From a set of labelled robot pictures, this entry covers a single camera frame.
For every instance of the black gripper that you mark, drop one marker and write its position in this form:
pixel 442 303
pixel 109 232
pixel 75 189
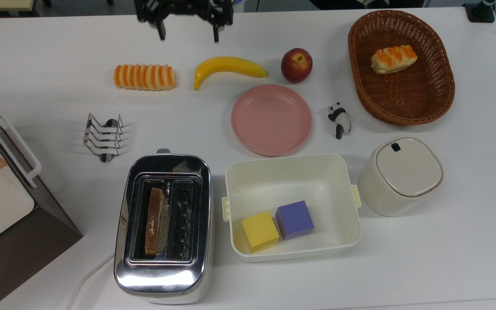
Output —
pixel 187 6

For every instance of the orange striped bread roll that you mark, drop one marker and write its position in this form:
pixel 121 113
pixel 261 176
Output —
pixel 144 77

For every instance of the brown toast bread slice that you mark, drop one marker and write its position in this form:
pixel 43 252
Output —
pixel 153 219

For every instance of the shiny chrome two-slot toaster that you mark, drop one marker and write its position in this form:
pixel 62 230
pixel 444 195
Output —
pixel 162 277

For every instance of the yellow toy banana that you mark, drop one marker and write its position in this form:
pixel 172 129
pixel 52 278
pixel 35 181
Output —
pixel 230 64

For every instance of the red toy apple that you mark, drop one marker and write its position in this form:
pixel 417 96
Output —
pixel 296 65

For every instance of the pink round plate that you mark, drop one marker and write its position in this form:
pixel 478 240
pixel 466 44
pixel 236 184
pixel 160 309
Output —
pixel 271 119

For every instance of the cream rectangular plastic box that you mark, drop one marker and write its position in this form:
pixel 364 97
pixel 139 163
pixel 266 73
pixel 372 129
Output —
pixel 282 181

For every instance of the small panda figurine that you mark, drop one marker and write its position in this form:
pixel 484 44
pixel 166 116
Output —
pixel 342 120

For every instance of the glazed orange striped pastry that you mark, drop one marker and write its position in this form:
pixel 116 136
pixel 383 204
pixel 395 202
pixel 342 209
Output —
pixel 393 59

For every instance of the yellow foam cube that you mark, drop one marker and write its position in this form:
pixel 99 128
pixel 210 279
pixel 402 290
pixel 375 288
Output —
pixel 259 230

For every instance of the purple foam cube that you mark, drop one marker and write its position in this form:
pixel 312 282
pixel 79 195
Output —
pixel 294 219

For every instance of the brown wicker oval basket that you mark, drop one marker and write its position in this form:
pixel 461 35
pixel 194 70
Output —
pixel 403 99

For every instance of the cream lidded trash bin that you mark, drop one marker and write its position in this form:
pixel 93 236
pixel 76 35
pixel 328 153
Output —
pixel 405 172

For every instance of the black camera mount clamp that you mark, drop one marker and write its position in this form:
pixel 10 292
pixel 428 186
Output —
pixel 480 12

